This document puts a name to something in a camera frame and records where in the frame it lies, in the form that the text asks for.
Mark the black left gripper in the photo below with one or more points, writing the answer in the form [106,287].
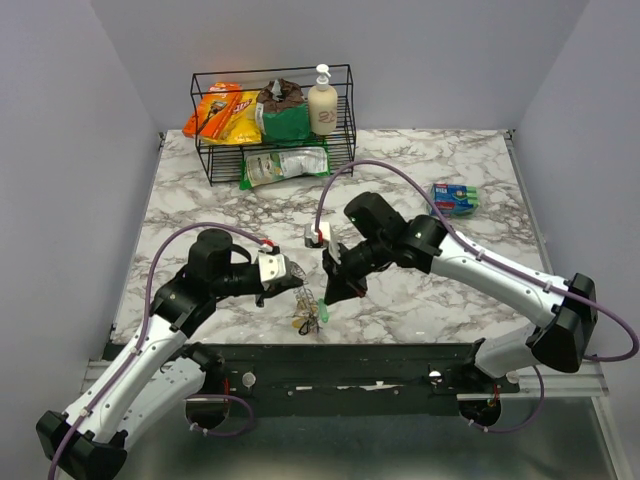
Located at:
[291,283]

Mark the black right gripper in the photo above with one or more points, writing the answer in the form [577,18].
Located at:
[342,284]

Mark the green tagged key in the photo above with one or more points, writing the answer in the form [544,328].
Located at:
[323,313]

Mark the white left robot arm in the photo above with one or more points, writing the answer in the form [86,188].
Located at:
[91,438]

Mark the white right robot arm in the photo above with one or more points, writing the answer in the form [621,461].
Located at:
[561,317]

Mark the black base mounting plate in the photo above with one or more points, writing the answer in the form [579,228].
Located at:
[345,380]

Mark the green white snack bag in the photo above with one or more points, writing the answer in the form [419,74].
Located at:
[272,166]

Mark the blue green sponge pack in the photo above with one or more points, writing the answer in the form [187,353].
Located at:
[454,200]

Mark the yellow snack bag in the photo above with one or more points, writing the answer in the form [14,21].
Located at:
[241,128]

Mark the green brown paper bag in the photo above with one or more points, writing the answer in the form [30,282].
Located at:
[282,113]

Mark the orange razor package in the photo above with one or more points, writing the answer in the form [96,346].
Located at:
[213,112]

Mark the cream pump soap bottle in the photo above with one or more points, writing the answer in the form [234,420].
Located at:
[322,103]

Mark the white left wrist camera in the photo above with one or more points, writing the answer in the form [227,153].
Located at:
[273,268]

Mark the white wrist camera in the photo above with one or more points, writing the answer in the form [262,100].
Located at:
[322,236]
[273,268]

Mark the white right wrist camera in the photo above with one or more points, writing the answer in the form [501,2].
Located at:
[322,236]

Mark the black wire rack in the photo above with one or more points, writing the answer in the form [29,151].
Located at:
[222,163]

